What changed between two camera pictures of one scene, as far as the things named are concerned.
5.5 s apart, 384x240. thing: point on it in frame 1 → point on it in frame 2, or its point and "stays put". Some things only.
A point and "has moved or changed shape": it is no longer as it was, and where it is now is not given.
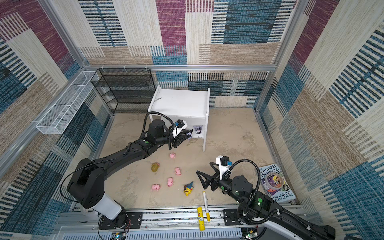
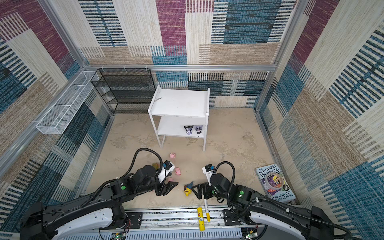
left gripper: (179, 139) → (166, 187)
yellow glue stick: (201, 219) stays put
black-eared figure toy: (189, 133) has moved or changed shape
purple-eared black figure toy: (198, 129) stays put
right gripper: (208, 179) → (206, 187)
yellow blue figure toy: (188, 188) stays put
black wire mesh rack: (127, 90) stays put
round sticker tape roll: (274, 180) stays put
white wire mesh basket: (58, 118) stays put
